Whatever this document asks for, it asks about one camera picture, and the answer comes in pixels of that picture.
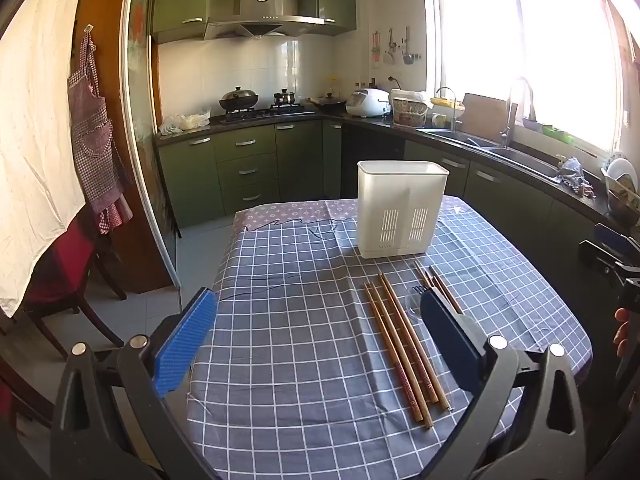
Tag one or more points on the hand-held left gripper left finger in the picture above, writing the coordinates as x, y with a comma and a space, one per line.
185, 340

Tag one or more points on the small black pot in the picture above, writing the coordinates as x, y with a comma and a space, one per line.
285, 97

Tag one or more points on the red checkered apron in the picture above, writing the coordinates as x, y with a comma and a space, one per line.
95, 140

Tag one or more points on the black gas stove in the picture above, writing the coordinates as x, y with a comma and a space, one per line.
265, 111

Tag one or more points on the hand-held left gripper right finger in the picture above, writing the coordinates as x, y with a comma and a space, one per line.
450, 340

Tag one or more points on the pan with glass lid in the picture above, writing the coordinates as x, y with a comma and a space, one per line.
327, 102

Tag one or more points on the blue checkered tablecloth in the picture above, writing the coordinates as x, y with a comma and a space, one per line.
300, 320

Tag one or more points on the black built-in appliance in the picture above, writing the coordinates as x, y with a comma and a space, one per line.
372, 155

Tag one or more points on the clear plastic spoon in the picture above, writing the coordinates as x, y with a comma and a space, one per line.
414, 307

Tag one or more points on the steel double sink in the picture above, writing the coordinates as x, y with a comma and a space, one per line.
495, 152

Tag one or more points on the black plastic fork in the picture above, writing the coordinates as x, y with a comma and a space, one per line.
420, 290

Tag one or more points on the wooden chair with red cushion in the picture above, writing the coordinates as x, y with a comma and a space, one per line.
65, 265

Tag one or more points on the purple patterned cloth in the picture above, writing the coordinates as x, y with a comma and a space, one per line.
295, 212

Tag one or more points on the black wok with lid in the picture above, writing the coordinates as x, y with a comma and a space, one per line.
239, 99

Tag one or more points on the small steel faucet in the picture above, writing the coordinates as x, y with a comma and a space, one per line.
451, 105

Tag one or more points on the wooden cutting board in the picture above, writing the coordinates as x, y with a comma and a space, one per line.
482, 112

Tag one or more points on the basket with plastic bag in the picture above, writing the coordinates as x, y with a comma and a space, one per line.
409, 107

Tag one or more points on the wall socket with plug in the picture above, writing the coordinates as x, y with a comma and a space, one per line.
393, 82

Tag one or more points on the black kitchen countertop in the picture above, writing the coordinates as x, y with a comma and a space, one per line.
370, 121

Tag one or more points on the white hanging cloth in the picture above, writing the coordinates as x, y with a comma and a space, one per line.
35, 135

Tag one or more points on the tall steel faucet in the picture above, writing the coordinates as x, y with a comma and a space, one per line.
510, 115

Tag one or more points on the dish rack with plates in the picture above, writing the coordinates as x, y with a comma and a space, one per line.
622, 180

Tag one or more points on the white mug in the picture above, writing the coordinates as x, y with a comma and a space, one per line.
439, 121

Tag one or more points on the brown wooden chopstick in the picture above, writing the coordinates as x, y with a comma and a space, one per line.
410, 340
417, 340
445, 287
403, 350
422, 272
398, 360

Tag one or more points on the sliding glass door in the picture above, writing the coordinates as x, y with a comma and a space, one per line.
142, 110

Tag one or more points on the kitchen window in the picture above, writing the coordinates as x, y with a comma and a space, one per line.
525, 50

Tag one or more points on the steel range hood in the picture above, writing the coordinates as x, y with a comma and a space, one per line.
262, 15

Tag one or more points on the hanging steel spatula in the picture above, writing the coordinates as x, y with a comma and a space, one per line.
408, 50

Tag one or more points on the grey crumpled rag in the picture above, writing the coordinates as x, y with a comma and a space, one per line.
574, 172

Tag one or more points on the row of condiment bottles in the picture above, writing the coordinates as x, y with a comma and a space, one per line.
367, 85

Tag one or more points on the white rice cooker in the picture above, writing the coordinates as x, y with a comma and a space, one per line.
367, 102

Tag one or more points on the person's right hand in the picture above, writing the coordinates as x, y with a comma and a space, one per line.
622, 330

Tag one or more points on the hanging ladle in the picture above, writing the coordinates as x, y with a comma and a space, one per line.
391, 50

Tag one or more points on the white plastic utensil holder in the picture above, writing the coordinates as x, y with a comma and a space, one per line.
400, 200

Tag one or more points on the green base cabinets with drawers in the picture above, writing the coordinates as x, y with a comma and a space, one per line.
240, 170

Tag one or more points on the green plastic tub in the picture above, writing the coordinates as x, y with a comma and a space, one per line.
557, 134

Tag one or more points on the green base cabinets under sink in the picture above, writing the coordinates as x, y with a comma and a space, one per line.
500, 185

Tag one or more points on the white plastic bags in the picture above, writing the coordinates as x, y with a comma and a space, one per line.
185, 121

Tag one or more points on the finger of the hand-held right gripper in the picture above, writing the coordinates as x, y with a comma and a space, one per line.
600, 257
615, 240

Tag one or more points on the yellow cloth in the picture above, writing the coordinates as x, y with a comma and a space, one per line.
442, 102

